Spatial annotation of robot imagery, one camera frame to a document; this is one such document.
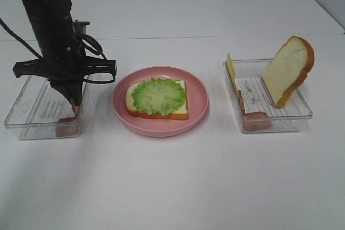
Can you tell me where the clear plastic tray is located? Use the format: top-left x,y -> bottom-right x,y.
223,59 -> 313,134
4,76 -> 98,140

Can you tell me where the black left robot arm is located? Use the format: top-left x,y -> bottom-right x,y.
1,0 -> 116,107

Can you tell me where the tray bacon strip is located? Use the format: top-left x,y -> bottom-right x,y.
238,90 -> 272,132
56,99 -> 79,137

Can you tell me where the round-top bread slice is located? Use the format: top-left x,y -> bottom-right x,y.
261,36 -> 314,108

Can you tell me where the pink round plate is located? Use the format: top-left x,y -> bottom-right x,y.
112,66 -> 209,137

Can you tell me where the left clear plastic tray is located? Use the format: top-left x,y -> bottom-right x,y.
4,76 -> 98,140

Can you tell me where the yellow cheese slice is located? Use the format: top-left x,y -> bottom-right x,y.
225,53 -> 238,95

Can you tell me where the green lettuce leaf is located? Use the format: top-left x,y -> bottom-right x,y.
129,78 -> 187,116

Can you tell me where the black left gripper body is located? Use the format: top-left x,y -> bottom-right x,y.
12,49 -> 117,84

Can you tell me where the right clear plastic tray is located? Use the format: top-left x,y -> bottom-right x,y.
223,59 -> 313,134

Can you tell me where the square white bread slice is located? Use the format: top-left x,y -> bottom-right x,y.
126,80 -> 189,120

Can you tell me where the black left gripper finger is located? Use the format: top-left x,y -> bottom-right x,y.
67,81 -> 83,106
50,83 -> 72,102

